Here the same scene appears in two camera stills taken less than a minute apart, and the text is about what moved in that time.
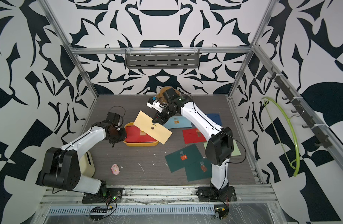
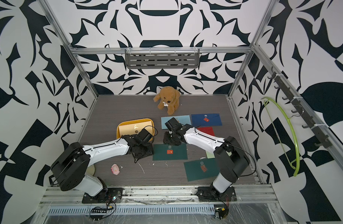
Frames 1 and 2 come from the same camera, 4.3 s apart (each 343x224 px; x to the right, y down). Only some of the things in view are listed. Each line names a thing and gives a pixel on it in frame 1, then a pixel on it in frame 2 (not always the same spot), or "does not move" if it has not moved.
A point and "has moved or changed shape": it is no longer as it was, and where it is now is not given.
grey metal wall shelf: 164,58 does not move
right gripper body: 167,112 → 169,137
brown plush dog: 161,97 does not move
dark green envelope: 200,170 does not move
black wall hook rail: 322,138 does not move
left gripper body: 120,136 → 146,150
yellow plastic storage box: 139,144 has moved or changed shape
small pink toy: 115,169 does not move
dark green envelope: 182,158 → 169,152
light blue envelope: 176,122 does not move
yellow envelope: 158,131 has moved or changed shape
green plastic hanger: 290,164 does not move
